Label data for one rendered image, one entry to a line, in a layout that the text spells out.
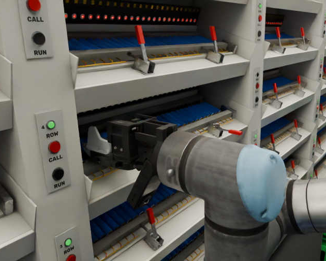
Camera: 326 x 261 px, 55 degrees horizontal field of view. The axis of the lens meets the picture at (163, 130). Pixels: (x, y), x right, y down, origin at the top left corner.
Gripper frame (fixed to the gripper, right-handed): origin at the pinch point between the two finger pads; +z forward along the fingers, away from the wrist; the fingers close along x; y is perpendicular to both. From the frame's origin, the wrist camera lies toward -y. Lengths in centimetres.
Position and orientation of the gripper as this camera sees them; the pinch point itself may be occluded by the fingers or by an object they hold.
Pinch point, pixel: (94, 145)
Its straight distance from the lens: 64.7
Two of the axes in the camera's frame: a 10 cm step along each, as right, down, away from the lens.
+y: -0.3, -9.6, -2.8
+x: -6.5, 2.3, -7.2
